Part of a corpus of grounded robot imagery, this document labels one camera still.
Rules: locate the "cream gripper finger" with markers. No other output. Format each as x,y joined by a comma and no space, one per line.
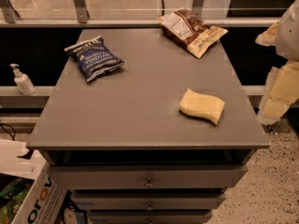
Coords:
280,92
268,37

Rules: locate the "blue chip bag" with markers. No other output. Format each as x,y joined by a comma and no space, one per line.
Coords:
94,58

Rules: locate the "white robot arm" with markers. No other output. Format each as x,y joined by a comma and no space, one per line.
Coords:
287,45

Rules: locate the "brown chip bag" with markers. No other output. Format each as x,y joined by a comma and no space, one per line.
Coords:
188,30

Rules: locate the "yellow sponge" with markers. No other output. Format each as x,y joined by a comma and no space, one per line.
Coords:
201,106

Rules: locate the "top drawer knob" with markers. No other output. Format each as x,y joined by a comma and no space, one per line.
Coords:
149,184

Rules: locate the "drawer knob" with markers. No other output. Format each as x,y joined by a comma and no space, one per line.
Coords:
149,184
150,207

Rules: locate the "middle drawer knob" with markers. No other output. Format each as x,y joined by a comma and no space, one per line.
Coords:
150,207

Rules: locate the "white pump bottle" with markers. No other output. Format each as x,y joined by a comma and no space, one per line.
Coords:
23,82

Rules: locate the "white cardboard box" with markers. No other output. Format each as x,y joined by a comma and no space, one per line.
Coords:
45,198

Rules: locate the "metal window frame rail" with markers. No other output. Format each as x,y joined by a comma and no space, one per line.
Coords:
128,13

